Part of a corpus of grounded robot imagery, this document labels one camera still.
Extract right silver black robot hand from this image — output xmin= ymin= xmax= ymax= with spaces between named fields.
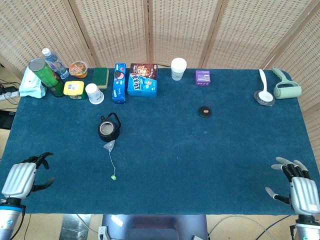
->
xmin=264 ymin=156 xmax=320 ymax=216

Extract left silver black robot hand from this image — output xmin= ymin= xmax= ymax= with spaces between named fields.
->
xmin=1 ymin=151 xmax=56 ymax=201

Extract tea bag with string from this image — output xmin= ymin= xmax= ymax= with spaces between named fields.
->
xmin=103 ymin=139 xmax=118 ymax=181

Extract dark robot base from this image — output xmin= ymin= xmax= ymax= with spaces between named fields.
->
xmin=98 ymin=214 xmax=210 ymax=240

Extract black teapot lid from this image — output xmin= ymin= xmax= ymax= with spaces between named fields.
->
xmin=198 ymin=105 xmax=213 ymax=119

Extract black flat device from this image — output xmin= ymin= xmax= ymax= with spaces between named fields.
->
xmin=0 ymin=109 xmax=16 ymax=130

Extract white power strip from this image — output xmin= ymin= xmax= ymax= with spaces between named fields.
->
xmin=0 ymin=90 xmax=20 ymax=102

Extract white tissue pack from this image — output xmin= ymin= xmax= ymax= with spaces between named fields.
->
xmin=18 ymin=66 xmax=47 ymax=99

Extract pale green lint roller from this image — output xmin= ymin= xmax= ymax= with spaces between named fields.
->
xmin=271 ymin=66 xmax=302 ymax=100

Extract green tub with yellow lid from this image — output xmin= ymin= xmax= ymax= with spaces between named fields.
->
xmin=63 ymin=80 xmax=87 ymax=101

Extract white plastic spoon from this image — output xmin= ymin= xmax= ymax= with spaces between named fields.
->
xmin=257 ymin=68 xmax=274 ymax=103

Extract green cylindrical can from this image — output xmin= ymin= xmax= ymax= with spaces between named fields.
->
xmin=28 ymin=57 xmax=65 ymax=98

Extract upturned white paper cup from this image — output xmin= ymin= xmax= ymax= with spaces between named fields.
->
xmin=84 ymin=83 xmax=105 ymax=105

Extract clear plastic water bottle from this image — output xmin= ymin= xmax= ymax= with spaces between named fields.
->
xmin=41 ymin=47 xmax=70 ymax=80

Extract orange jelly cup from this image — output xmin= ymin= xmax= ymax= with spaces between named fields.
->
xmin=68 ymin=60 xmax=89 ymax=79

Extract green yellow sponge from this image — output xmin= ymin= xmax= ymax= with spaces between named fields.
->
xmin=91 ymin=67 xmax=110 ymax=89

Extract blue carpet table cover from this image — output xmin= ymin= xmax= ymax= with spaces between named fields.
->
xmin=0 ymin=66 xmax=320 ymax=216

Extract blue Oreo box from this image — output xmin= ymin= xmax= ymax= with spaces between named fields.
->
xmin=112 ymin=62 xmax=127 ymax=105

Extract purple small box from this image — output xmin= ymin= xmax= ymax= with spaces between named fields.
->
xmin=194 ymin=70 xmax=211 ymax=87

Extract blue chocolate cookie box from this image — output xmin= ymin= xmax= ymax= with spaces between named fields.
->
xmin=127 ymin=63 xmax=159 ymax=98

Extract stacked white paper cups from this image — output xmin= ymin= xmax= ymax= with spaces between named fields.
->
xmin=170 ymin=57 xmax=188 ymax=81

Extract white floor cable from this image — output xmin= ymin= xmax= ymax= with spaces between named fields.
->
xmin=207 ymin=214 xmax=276 ymax=240

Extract black cables at power strip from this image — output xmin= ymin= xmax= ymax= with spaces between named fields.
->
xmin=0 ymin=78 xmax=21 ymax=105

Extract black teapot with handle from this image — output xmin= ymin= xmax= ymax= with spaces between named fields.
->
xmin=97 ymin=112 xmax=122 ymax=143

